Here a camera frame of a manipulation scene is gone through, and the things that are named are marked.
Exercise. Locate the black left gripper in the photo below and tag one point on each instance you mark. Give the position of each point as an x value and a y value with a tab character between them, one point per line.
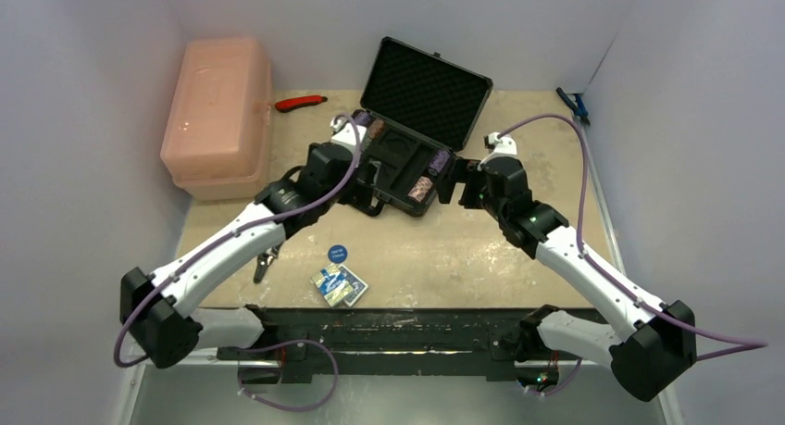
359	193

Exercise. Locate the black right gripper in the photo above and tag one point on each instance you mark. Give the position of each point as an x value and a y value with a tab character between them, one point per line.
465	181

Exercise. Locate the purple black poker chip roll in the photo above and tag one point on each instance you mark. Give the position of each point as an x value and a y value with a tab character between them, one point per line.
438	162

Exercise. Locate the orange blue poker chip roll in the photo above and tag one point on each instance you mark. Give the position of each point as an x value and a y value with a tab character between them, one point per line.
421	189

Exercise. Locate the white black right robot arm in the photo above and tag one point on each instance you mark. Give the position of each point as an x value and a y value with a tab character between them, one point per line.
640	339

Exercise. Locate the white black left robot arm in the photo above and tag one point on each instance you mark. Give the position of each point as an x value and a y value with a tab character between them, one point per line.
157	310

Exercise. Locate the black poker set case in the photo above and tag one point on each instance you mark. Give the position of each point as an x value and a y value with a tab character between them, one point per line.
428	104

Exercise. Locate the blue Texas Hold'em card box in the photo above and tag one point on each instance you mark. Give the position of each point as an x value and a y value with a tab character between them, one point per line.
332	284

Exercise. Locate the blue small blind button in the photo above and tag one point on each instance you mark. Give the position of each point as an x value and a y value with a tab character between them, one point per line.
337	254

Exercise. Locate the brown black poker chip roll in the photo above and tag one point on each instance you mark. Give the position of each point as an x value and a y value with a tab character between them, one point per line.
375	128

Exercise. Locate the lavender poker chip roll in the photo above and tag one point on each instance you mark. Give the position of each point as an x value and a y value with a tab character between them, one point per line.
362	118

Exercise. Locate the blue backed playing card deck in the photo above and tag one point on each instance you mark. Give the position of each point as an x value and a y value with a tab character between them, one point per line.
359	286

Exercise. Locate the red utility knife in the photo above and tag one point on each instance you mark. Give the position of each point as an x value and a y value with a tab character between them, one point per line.
290	104

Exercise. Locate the pink translucent plastic storage box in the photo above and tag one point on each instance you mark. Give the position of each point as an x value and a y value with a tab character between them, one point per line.
217	144

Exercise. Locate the black grey wire stripper pliers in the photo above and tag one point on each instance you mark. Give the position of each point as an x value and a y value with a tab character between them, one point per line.
264	261

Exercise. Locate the blue handled pliers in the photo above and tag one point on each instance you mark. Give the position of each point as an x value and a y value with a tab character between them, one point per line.
575	103

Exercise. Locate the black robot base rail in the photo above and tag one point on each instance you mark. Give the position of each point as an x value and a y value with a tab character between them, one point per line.
497	344

